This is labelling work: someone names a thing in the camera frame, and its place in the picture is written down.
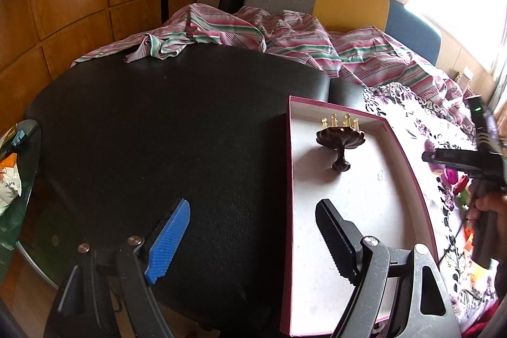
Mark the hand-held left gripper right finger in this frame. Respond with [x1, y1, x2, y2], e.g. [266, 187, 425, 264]
[316, 199, 462, 338]

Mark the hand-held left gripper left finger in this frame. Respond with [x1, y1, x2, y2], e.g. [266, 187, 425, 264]
[43, 199, 191, 338]

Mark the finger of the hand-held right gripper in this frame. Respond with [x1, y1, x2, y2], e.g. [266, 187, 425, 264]
[422, 148, 478, 169]

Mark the pink cardboard box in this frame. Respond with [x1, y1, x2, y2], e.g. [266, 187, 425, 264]
[279, 96, 440, 336]

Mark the person's right hand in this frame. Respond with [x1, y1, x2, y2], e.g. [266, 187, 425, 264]
[466, 192, 507, 264]

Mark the purple floral white blanket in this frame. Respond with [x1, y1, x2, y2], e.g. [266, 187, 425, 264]
[362, 82, 502, 327]

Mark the brown lotus-shaped stand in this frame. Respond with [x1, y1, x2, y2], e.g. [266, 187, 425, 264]
[316, 126, 366, 172]

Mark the small golden crown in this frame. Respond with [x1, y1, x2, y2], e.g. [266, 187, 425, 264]
[321, 113, 360, 131]

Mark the round glass side table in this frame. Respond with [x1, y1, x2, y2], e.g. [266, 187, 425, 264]
[0, 119, 64, 291]

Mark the red clothing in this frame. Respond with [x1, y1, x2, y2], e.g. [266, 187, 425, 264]
[463, 302, 500, 338]

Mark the white orange plastic bag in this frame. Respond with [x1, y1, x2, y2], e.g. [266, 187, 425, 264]
[0, 158, 22, 212]

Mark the grey yellow blue headboard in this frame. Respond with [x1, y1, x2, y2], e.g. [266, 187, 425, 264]
[243, 0, 442, 67]

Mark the pink green striped bed sheet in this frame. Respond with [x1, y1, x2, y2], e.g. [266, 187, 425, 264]
[71, 3, 476, 125]

